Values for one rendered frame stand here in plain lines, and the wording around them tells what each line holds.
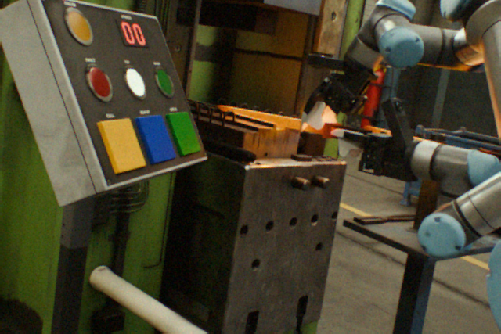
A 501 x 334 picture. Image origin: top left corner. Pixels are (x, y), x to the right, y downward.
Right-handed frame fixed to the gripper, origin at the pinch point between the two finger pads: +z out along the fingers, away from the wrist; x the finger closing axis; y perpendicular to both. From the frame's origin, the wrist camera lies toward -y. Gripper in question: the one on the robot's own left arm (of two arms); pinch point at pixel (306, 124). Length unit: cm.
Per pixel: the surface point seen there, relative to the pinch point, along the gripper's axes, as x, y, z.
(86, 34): -65, 1, -17
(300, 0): 0.0, -20.5, -21.0
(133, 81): -56, 4, -11
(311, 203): 9.1, 8.4, 18.7
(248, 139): -10.7, -4.3, 8.2
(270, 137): -3.2, -4.6, 7.7
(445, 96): 847, -330, 205
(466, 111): 839, -283, 198
